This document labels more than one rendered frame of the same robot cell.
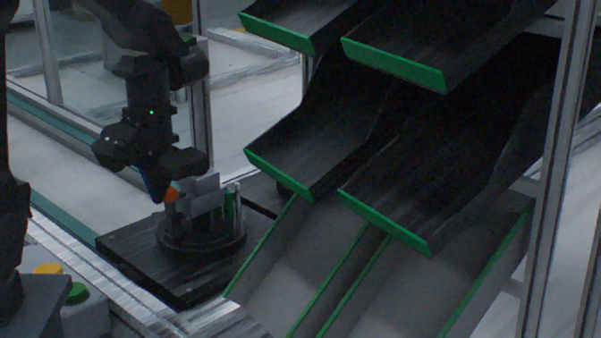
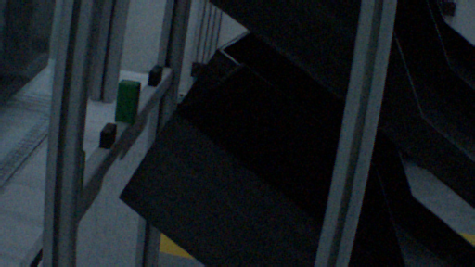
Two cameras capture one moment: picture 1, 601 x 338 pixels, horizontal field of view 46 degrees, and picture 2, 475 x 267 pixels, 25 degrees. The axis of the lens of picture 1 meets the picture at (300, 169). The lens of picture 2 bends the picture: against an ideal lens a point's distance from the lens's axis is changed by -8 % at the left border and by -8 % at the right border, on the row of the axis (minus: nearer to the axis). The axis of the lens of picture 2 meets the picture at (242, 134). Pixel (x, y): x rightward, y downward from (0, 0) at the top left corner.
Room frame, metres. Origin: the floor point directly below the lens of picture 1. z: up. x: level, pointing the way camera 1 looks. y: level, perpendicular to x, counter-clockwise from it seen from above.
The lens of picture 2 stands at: (1.28, 0.41, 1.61)
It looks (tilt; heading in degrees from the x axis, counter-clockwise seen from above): 20 degrees down; 231
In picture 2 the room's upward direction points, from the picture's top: 9 degrees clockwise
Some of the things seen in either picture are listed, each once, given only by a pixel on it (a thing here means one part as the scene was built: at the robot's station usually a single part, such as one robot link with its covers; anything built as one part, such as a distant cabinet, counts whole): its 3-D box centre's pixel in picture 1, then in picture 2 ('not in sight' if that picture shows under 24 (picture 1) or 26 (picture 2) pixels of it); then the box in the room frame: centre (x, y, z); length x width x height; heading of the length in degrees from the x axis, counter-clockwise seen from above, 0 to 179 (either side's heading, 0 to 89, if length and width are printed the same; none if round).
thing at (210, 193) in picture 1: (204, 184); not in sight; (0.97, 0.15, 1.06); 0.08 x 0.04 x 0.07; 135
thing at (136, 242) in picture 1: (202, 242); not in sight; (0.96, 0.15, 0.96); 0.24 x 0.24 x 0.02; 45
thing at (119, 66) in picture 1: (146, 75); not in sight; (0.91, 0.21, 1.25); 0.09 x 0.06 x 0.07; 150
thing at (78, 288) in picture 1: (72, 295); not in sight; (0.82, 0.32, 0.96); 0.04 x 0.04 x 0.02
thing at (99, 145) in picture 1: (121, 144); not in sight; (0.87, 0.24, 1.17); 0.07 x 0.07 x 0.06; 45
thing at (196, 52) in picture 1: (164, 51); not in sight; (0.94, 0.19, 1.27); 0.12 x 0.08 x 0.11; 150
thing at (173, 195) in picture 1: (174, 209); not in sight; (0.93, 0.19, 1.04); 0.04 x 0.02 x 0.08; 135
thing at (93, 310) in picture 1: (51, 292); not in sight; (0.87, 0.37, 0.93); 0.21 x 0.07 x 0.06; 45
